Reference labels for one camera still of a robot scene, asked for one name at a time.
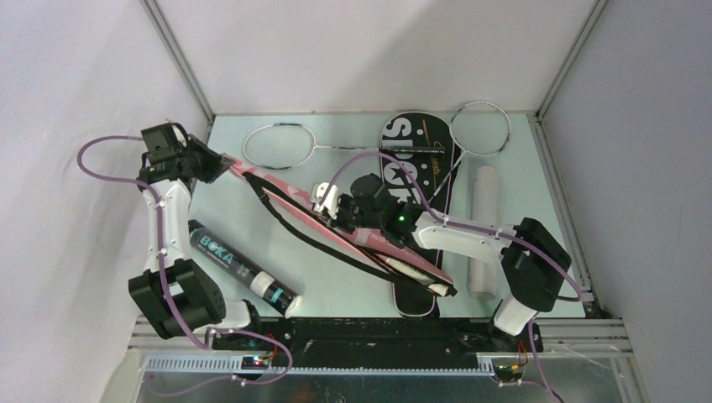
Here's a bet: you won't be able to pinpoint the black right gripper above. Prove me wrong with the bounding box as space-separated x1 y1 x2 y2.
322 193 385 234

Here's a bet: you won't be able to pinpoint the pink racket cover bag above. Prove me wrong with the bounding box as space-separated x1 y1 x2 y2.
222 153 438 293

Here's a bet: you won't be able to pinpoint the black racket cover bag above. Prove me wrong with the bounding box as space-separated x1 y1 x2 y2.
380 112 461 320

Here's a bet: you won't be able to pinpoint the black shuttlecock tube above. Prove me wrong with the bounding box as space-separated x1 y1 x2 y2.
188 219 303 318

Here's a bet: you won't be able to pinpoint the white shuttlecock tube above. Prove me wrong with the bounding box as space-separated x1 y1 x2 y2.
467 165 500 301

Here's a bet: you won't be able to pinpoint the white black racket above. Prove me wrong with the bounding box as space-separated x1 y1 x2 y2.
428 100 512 202

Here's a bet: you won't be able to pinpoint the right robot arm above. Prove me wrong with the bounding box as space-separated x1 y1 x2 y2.
312 175 572 351

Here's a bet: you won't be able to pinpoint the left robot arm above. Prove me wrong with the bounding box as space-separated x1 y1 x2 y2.
128 123 265 350

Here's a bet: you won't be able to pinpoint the white racket under pink racket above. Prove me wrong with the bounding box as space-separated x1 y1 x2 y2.
242 123 446 170

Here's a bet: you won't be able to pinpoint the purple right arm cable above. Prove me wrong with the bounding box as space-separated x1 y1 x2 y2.
317 152 585 401

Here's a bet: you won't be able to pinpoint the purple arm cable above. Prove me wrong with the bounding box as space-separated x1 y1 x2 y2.
76 134 295 398
317 152 585 401

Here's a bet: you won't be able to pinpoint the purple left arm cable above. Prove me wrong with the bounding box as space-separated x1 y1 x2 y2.
76 134 295 398

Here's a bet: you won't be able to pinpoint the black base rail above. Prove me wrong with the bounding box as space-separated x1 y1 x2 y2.
212 317 543 370

